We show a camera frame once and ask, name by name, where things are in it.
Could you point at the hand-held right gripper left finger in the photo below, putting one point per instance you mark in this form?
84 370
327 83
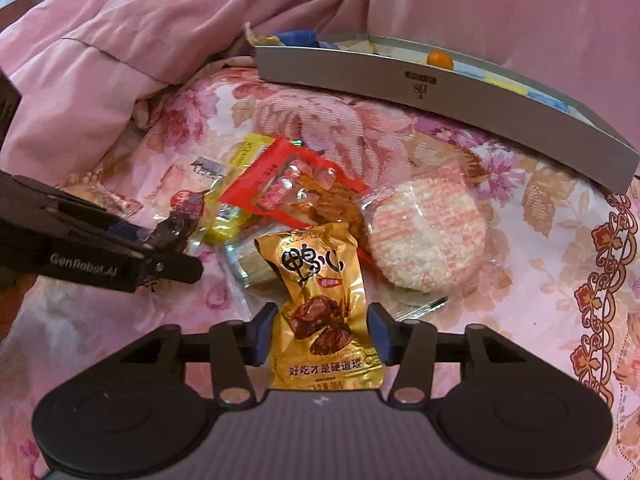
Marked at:
262 332

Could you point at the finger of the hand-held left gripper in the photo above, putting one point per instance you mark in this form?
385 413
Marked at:
175 267
100 222

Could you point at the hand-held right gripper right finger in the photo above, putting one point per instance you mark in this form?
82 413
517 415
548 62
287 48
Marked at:
381 332

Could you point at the dark brown snack packet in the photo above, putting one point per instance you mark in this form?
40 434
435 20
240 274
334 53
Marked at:
182 215

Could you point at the yellow snack packet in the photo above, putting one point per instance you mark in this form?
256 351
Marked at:
230 227

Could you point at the gold snack packet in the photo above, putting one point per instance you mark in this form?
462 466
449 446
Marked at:
320 285

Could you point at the red snack packet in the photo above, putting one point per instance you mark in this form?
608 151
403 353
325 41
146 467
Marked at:
280 170

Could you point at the shallow grey cardboard box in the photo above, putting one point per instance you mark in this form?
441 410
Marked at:
350 70

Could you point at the small orange mandarin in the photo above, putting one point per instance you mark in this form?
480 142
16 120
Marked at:
440 58

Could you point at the clear packet of yellow cake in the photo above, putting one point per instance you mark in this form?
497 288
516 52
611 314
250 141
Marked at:
95 192

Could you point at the clear packet of round biscuits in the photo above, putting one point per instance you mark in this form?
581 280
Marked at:
245 260

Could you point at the round rice cracker packet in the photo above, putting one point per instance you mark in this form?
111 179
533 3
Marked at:
430 230

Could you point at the floral bed sheet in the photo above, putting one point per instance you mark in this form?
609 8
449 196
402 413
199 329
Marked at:
550 260

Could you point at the pink duvet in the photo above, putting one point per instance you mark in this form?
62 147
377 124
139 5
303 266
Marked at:
150 20

